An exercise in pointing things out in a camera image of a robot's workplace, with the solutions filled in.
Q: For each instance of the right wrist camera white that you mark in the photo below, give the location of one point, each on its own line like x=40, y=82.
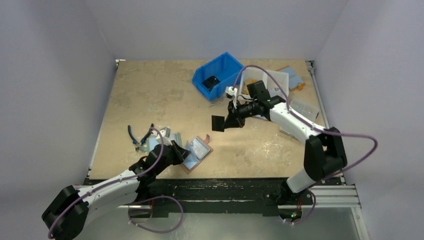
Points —
x=232, y=93

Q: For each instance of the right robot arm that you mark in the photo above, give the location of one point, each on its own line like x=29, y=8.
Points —
x=324, y=152

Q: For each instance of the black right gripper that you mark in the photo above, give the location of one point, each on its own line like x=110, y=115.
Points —
x=234, y=113

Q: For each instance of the card in white tray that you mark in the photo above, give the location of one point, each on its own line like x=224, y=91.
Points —
x=275, y=91

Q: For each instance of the black card in blue bin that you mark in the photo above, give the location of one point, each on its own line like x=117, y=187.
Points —
x=211, y=82

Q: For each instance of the orange card holder in tray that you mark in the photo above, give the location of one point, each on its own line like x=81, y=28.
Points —
x=247, y=82

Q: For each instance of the white divided plastic tray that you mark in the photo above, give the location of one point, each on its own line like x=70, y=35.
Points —
x=281, y=78

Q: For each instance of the white VIP card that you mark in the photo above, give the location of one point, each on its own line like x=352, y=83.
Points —
x=199, y=148

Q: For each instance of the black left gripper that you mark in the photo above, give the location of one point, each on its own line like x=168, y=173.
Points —
x=180, y=154

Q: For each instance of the grey card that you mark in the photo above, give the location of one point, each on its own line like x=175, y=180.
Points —
x=217, y=123

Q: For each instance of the clear plastic screw box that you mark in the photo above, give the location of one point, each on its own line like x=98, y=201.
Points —
x=305, y=109

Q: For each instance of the blue plastic bin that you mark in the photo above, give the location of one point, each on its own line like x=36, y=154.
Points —
x=225, y=67

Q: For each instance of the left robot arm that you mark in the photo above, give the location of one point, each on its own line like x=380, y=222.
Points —
x=73, y=209

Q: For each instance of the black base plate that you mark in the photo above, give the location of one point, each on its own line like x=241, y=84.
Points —
x=221, y=196

